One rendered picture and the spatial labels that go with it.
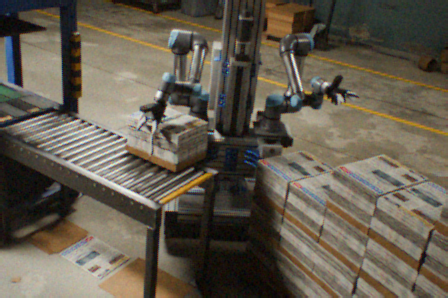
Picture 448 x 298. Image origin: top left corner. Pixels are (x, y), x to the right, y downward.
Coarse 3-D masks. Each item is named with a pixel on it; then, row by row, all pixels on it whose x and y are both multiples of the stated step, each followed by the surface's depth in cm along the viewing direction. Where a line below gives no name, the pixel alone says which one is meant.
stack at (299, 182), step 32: (288, 160) 323; (320, 160) 327; (288, 192) 303; (320, 192) 292; (256, 224) 332; (288, 224) 305; (320, 224) 284; (256, 256) 339; (320, 256) 287; (352, 256) 268; (384, 256) 251; (288, 288) 316; (320, 288) 292; (352, 288) 271
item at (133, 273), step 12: (132, 264) 350; (144, 264) 352; (120, 276) 339; (132, 276) 340; (168, 276) 343; (108, 288) 328; (120, 288) 329; (132, 288) 330; (156, 288) 332; (168, 288) 333; (180, 288) 335; (192, 288) 336
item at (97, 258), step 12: (84, 240) 367; (96, 240) 368; (72, 252) 354; (84, 252) 356; (96, 252) 357; (108, 252) 358; (120, 252) 359; (84, 264) 345; (96, 264) 346; (108, 264) 347; (120, 264) 348; (96, 276) 336
